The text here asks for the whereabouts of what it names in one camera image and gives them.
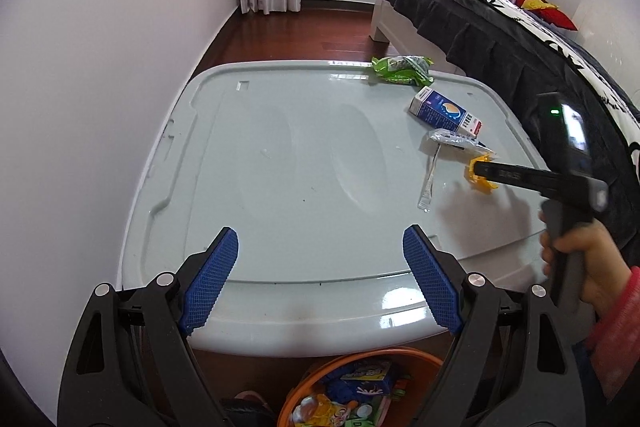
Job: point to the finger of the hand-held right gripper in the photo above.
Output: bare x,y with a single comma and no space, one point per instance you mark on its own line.
515,177

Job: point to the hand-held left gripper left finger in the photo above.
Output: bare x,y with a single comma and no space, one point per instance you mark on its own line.
210,282

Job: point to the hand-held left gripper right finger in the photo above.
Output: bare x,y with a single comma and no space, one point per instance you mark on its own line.
432,279

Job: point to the yellow plastic piece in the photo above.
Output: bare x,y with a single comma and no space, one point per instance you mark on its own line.
475,181

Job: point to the blue milk carton box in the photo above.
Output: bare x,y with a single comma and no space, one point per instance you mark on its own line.
360,382

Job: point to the orange bin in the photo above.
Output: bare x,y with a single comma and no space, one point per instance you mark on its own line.
299,389

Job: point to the person's right forearm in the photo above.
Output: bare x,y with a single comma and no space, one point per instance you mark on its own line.
620,337

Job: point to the person's right hand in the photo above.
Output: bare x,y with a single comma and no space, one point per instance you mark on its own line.
600,267

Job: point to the clear plastic wrapper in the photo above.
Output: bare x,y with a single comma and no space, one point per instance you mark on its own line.
450,138

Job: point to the small blue drink carton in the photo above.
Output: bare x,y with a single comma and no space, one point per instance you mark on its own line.
445,109

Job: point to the white printed bedspread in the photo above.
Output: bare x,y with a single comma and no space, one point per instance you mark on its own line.
550,42

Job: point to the white plastic storage box lid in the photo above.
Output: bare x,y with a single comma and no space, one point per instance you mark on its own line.
300,187

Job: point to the dark slipper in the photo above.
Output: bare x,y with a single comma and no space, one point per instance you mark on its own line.
247,412

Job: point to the red yellow pillow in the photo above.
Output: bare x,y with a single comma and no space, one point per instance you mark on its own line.
547,12

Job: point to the green snack wrapper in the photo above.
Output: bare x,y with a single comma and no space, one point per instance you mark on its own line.
400,69

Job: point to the yellow wrapper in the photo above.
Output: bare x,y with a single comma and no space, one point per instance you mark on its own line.
325,412

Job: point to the white bed frame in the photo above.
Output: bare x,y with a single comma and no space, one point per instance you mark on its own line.
405,32

